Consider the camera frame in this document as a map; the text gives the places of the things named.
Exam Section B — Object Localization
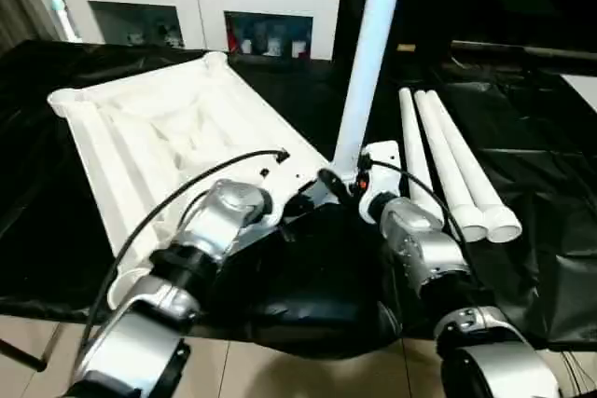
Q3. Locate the white plastic stool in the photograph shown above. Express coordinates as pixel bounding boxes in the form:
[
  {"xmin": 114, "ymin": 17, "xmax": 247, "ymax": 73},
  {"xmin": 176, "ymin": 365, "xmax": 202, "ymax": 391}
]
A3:
[{"xmin": 47, "ymin": 50, "xmax": 346, "ymax": 310}]

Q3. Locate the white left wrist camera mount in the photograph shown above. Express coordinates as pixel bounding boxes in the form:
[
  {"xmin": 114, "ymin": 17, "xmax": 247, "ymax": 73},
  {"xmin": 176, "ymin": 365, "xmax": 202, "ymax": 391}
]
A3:
[{"xmin": 254, "ymin": 153, "xmax": 324, "ymax": 231}]

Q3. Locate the grey curtain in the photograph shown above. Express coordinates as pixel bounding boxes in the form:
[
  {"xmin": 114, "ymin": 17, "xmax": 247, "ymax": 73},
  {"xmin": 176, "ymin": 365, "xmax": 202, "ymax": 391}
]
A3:
[{"xmin": 0, "ymin": 0, "xmax": 66, "ymax": 57}]

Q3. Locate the white plastic table leg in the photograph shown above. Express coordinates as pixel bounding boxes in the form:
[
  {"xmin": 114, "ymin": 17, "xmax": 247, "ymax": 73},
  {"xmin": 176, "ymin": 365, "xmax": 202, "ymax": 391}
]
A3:
[
  {"xmin": 413, "ymin": 89, "xmax": 489, "ymax": 243},
  {"xmin": 398, "ymin": 87, "xmax": 447, "ymax": 226},
  {"xmin": 326, "ymin": 0, "xmax": 410, "ymax": 187},
  {"xmin": 426, "ymin": 89, "xmax": 522, "ymax": 244}
]

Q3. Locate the black metal table leg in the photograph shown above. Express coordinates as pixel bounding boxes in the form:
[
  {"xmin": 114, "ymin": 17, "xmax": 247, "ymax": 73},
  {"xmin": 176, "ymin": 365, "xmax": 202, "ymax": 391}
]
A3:
[{"xmin": 0, "ymin": 336, "xmax": 50, "ymax": 373}]

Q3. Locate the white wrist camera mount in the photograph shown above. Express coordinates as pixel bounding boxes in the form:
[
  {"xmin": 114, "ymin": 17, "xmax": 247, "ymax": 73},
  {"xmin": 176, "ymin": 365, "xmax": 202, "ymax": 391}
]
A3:
[
  {"xmin": 254, "ymin": 153, "xmax": 324, "ymax": 231},
  {"xmin": 358, "ymin": 140, "xmax": 402, "ymax": 225}
]

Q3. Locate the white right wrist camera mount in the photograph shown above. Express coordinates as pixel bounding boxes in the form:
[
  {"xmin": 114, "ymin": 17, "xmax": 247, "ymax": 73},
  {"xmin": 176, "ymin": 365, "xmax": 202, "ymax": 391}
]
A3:
[{"xmin": 358, "ymin": 140, "xmax": 402, "ymax": 225}]

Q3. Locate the black horizontal bar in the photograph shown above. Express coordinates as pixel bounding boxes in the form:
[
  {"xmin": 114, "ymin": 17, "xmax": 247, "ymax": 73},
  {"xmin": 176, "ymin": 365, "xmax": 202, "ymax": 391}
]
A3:
[{"xmin": 450, "ymin": 40, "xmax": 597, "ymax": 62}]

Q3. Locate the thin black cable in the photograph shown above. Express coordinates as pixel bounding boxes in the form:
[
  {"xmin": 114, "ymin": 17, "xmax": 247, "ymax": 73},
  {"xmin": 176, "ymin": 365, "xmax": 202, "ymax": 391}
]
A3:
[{"xmin": 178, "ymin": 188, "xmax": 214, "ymax": 231}]

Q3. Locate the black glossy mat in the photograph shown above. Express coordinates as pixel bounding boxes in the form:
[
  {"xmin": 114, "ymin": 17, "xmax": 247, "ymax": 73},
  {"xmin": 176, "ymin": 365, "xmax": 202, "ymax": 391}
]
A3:
[{"xmin": 0, "ymin": 38, "xmax": 597, "ymax": 362}]

